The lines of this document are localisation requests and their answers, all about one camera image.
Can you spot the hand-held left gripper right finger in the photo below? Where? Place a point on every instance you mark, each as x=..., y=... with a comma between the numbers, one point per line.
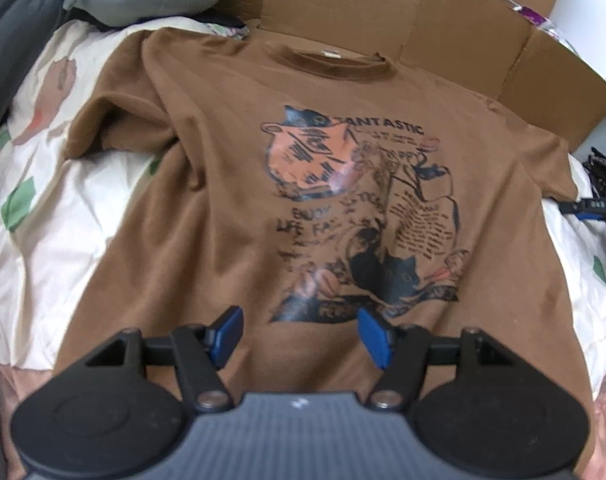
x=375, y=337

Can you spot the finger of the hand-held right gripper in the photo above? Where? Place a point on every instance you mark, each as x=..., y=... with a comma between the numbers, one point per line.
x=583, y=206

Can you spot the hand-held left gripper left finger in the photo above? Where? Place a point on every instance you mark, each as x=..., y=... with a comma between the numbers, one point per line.
x=228, y=335

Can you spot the brown printed t-shirt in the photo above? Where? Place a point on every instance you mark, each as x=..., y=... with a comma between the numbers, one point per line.
x=208, y=185

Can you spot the black patterned bag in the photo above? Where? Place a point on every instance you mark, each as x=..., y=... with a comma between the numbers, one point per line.
x=605, y=175

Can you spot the bear print bed sheet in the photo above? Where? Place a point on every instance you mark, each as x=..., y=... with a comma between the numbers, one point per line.
x=58, y=210

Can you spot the flattened cardboard box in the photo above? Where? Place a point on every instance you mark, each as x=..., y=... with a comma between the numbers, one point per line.
x=433, y=25

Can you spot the black cloth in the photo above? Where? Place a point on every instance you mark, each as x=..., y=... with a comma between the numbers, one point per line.
x=223, y=21

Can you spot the dark grey garment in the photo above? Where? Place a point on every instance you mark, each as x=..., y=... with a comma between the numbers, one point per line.
x=18, y=35

